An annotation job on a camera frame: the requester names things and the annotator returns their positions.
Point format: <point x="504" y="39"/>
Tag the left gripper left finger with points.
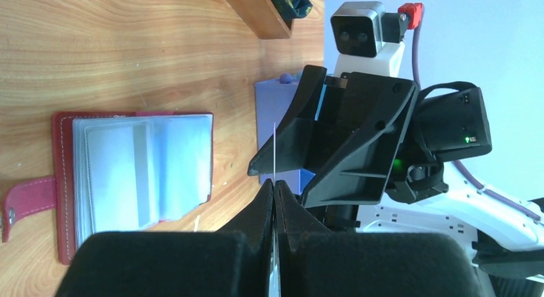
<point x="232" y="261"/>

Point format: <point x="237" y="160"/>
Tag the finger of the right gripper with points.
<point x="354" y="141"/>
<point x="295" y="129"/>

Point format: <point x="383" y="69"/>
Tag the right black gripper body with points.
<point x="442" y="129"/>

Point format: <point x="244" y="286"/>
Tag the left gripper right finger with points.
<point x="314" y="261"/>

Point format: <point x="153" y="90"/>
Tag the grey VIP credit card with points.
<point x="274" y="153"/>

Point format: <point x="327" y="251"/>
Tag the red leather card holder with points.
<point x="117" y="171"/>

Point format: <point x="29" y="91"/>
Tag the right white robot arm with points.
<point x="498" y="233"/>

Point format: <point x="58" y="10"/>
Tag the black yellow rolled belt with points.
<point x="292" y="9"/>

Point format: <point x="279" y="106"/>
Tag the wooden compartment tray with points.
<point x="262" y="18"/>

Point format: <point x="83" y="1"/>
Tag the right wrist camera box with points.
<point x="362" y="28"/>

